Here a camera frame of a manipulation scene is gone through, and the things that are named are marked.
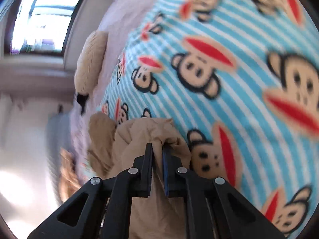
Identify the beige round cushion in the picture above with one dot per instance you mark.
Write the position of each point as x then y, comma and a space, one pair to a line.
89, 64

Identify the black garment on bed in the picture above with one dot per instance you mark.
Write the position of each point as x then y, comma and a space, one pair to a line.
82, 100

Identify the light blue quilted mattress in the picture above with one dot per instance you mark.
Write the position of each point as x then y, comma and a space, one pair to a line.
57, 137

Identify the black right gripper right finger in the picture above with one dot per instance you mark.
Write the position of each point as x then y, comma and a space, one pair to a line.
213, 208

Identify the blue striped monkey blanket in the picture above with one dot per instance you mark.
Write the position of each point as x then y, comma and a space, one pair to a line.
239, 80

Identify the lilac plush bedspread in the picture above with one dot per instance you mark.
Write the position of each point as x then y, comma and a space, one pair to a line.
120, 19

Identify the window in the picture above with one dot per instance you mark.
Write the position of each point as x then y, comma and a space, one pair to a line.
39, 26

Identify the tan striped cloth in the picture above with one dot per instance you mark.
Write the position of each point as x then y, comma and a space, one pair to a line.
68, 181

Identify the tan puffer jacket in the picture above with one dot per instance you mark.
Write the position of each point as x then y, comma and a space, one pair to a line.
113, 149

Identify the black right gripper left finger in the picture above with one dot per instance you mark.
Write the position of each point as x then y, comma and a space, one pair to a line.
101, 208

